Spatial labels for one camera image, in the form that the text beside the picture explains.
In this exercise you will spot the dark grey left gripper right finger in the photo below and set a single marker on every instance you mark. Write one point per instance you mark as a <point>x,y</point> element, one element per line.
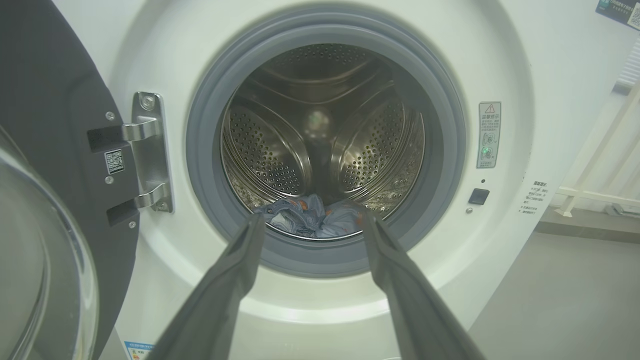
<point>420,315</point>

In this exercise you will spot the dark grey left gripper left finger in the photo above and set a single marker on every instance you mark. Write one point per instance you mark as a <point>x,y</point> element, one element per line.
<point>220,310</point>

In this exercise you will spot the blue patterned garment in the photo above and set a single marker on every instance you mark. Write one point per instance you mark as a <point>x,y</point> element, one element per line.
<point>310,217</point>

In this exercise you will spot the black round glass washer door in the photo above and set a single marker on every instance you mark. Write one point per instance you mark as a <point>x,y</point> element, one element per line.
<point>50,100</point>

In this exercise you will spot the black door latch socket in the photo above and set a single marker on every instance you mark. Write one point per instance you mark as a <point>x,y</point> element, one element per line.
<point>479,196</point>

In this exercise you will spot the grey rubber door gasket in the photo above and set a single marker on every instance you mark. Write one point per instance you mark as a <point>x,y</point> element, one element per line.
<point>205,150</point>

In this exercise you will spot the stainless steel washing machine drum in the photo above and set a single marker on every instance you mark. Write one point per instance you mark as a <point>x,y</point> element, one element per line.
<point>270,150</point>

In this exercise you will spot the metal door hinge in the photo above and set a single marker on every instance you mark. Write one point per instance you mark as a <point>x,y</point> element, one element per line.
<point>150,150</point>

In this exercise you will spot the white front-load washing machine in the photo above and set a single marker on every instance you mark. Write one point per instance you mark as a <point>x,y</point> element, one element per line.
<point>500,60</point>

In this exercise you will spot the blue energy label sticker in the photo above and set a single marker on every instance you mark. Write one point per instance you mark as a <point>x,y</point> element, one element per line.
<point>137,351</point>

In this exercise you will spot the small black text sticker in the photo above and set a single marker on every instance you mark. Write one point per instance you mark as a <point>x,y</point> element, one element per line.
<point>534,197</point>

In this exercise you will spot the small QR code sticker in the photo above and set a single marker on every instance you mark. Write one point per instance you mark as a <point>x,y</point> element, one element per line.
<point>114,161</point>

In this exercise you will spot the grey warning sticker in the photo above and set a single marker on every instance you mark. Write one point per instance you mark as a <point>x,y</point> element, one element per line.
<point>488,135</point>

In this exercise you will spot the white metal railing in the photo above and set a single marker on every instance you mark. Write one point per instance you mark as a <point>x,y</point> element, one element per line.
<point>595,195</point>

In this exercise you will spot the dark label sticker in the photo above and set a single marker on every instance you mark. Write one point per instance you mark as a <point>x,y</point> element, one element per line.
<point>620,12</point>

